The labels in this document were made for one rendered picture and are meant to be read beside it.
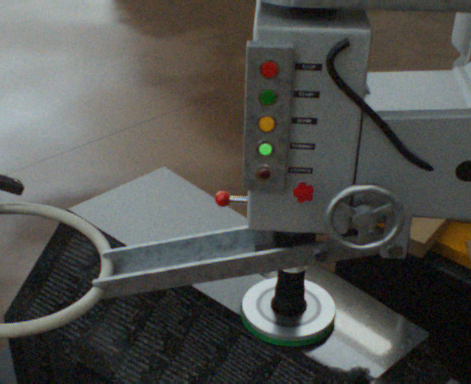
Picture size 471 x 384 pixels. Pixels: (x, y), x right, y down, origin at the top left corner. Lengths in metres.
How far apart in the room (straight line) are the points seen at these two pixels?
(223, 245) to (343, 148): 0.44
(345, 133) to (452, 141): 0.20
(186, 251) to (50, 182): 2.36
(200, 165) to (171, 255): 2.38
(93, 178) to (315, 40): 2.82
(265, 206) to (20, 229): 2.35
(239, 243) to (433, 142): 0.52
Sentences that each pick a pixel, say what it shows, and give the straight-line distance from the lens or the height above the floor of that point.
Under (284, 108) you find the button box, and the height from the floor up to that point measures 1.44.
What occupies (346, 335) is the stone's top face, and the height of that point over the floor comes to 0.87.
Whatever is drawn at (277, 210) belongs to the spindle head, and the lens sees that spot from 1.49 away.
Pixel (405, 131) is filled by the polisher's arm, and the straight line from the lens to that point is 1.44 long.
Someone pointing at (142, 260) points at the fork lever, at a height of 0.96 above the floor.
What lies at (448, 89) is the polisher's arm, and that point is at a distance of 1.52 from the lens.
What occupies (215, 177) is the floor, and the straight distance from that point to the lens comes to 4.02.
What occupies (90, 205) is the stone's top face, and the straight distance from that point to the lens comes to 2.19.
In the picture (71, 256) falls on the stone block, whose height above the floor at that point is 0.79.
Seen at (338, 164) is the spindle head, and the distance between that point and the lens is 1.44.
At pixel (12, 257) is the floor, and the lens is 3.54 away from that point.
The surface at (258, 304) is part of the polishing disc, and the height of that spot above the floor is 0.89.
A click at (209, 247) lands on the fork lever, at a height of 1.01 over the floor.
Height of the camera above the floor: 2.02
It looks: 35 degrees down
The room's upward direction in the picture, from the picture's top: straight up
